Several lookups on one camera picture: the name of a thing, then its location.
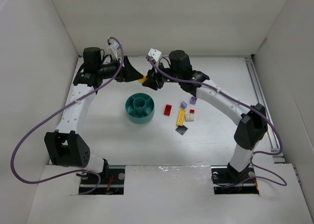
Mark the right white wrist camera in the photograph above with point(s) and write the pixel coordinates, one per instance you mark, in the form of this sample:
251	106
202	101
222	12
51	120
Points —
153	55

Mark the black square lego plate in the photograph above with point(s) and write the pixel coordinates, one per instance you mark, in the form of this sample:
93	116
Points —
181	129

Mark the purple lego on red piece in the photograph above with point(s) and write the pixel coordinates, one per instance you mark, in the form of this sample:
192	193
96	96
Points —
193	100

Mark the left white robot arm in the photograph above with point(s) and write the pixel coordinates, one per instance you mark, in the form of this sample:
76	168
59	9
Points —
65	146

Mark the white lego brick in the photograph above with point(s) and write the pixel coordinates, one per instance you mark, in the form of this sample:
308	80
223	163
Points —
189	117

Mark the long yellow lego plate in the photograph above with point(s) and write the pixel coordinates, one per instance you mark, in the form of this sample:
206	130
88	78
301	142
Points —
181	118

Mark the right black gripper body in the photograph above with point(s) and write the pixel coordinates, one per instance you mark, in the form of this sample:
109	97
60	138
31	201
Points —
156	77

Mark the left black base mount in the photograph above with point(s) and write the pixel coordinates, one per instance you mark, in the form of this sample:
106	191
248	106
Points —
113	185

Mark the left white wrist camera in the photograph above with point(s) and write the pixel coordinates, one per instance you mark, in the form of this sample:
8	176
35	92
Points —
112	50

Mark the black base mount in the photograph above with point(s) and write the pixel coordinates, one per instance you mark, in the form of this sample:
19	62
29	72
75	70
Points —
225	184
113	185

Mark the red curved lego brick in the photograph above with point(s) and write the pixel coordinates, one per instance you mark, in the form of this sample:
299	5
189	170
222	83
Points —
167	110

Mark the lilac lego brick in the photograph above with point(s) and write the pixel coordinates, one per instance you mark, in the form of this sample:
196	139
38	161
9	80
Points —
183	105

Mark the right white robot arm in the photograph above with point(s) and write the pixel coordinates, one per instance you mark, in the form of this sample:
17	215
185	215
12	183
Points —
251	126

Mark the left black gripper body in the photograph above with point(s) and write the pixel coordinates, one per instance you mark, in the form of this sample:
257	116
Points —
125	70

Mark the yellow square lego brick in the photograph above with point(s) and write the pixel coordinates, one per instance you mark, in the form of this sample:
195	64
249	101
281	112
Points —
142	80

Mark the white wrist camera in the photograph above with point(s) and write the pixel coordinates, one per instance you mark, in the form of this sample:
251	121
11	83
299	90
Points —
153	55
112	50

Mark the teal divided round container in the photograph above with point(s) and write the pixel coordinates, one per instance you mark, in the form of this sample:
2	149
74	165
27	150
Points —
140	108

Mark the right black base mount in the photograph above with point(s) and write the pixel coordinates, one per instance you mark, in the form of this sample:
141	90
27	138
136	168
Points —
225	184

